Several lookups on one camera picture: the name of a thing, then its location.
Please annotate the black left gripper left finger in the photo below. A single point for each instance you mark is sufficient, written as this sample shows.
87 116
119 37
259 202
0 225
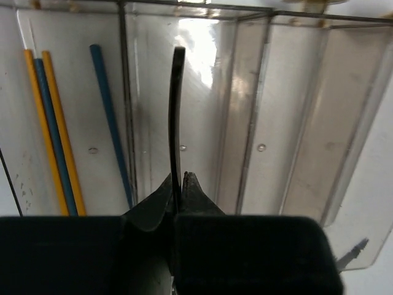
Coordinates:
87 255

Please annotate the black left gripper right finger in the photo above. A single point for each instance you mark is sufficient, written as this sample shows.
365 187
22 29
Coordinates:
216 253

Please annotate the yellow chopstick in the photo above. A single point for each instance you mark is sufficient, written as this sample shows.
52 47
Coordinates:
45 132
65 141

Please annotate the black spoon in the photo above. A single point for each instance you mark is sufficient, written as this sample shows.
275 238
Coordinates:
175 88

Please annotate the clear plastic compartment organizer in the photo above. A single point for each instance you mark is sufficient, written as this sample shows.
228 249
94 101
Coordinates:
280 110

